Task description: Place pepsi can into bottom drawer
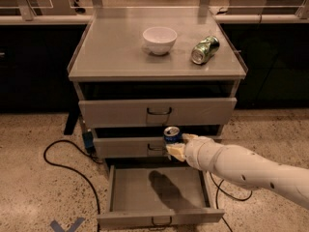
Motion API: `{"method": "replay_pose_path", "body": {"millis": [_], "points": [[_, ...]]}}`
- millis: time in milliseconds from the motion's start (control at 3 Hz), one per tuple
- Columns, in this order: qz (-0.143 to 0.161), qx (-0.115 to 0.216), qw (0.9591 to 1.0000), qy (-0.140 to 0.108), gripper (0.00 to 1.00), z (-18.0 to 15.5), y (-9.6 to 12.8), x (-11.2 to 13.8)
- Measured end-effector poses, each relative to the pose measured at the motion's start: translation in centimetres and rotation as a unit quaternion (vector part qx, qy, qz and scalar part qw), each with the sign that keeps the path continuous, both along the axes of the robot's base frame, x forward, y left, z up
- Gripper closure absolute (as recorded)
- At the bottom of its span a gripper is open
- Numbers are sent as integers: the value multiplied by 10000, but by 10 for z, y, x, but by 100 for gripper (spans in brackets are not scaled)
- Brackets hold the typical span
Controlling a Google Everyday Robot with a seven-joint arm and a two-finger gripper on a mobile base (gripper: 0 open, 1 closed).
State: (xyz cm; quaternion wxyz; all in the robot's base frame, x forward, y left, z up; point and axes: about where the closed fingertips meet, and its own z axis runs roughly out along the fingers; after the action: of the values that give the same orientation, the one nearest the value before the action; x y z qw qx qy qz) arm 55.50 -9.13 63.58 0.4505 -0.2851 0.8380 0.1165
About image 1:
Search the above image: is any grey drawer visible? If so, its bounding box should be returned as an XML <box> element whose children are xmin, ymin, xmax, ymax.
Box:
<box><xmin>79</xmin><ymin>98</ymin><xmax>237</xmax><ymax>128</ymax></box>
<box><xmin>93</xmin><ymin>135</ymin><xmax>223</xmax><ymax>159</ymax></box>
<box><xmin>98</xmin><ymin>165</ymin><xmax>224</xmax><ymax>229</ymax></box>

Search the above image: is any blue pepsi can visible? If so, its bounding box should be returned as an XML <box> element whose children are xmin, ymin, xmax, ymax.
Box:
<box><xmin>163</xmin><ymin>126</ymin><xmax>181</xmax><ymax>144</ymax></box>

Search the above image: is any black cable right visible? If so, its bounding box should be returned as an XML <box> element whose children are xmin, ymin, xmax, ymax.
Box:
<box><xmin>209</xmin><ymin>171</ymin><xmax>254</xmax><ymax>232</ymax></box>

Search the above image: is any dark right counter cabinet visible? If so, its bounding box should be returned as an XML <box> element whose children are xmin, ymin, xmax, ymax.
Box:
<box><xmin>220</xmin><ymin>22</ymin><xmax>309</xmax><ymax>109</ymax></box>

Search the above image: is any dark left counter cabinet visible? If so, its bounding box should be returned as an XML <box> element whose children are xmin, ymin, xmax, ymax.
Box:
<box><xmin>0</xmin><ymin>24</ymin><xmax>86</xmax><ymax>113</ymax></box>

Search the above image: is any black cable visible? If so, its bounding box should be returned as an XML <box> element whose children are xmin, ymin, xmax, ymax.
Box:
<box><xmin>42</xmin><ymin>139</ymin><xmax>104</xmax><ymax>232</ymax></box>
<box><xmin>209</xmin><ymin>171</ymin><xmax>254</xmax><ymax>232</ymax></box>

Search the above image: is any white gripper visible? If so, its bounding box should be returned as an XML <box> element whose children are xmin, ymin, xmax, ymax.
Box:
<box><xmin>166</xmin><ymin>133</ymin><xmax>223</xmax><ymax>171</ymax></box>

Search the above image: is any grey top drawer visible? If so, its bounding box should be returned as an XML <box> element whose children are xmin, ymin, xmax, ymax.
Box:
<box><xmin>79</xmin><ymin>98</ymin><xmax>237</xmax><ymax>128</ymax></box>

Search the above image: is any grey bottom drawer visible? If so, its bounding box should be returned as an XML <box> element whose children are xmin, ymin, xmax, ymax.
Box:
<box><xmin>98</xmin><ymin>165</ymin><xmax>224</xmax><ymax>229</ymax></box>

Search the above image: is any white ceramic bowl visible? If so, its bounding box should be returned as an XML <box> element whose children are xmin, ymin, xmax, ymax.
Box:
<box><xmin>143</xmin><ymin>26</ymin><xmax>178</xmax><ymax>55</ymax></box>

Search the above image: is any dark counter cabinet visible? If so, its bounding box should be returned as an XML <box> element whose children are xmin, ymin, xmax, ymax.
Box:
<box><xmin>0</xmin><ymin>24</ymin><xmax>86</xmax><ymax>113</ymax></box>
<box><xmin>220</xmin><ymin>22</ymin><xmax>309</xmax><ymax>109</ymax></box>

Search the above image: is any black cable left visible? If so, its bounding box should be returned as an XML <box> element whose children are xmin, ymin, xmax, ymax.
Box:
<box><xmin>42</xmin><ymin>139</ymin><xmax>104</xmax><ymax>232</ymax></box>

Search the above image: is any green soda can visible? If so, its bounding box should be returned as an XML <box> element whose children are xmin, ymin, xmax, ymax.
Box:
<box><xmin>191</xmin><ymin>36</ymin><xmax>220</xmax><ymax>65</ymax></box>

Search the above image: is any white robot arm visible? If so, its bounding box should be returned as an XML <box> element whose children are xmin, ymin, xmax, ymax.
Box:
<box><xmin>165</xmin><ymin>133</ymin><xmax>309</xmax><ymax>209</ymax></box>

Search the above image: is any grey middle drawer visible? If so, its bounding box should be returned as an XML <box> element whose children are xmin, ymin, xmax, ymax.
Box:
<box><xmin>93</xmin><ymin>135</ymin><xmax>223</xmax><ymax>159</ymax></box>

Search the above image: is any blue power adapter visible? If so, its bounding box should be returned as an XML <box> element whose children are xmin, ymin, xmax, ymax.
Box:
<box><xmin>82</xmin><ymin>130</ymin><xmax>95</xmax><ymax>155</ymax></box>

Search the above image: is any grey metal drawer cabinet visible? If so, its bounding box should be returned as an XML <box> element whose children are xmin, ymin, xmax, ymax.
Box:
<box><xmin>69</xmin><ymin>7</ymin><xmax>246</xmax><ymax>168</ymax></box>

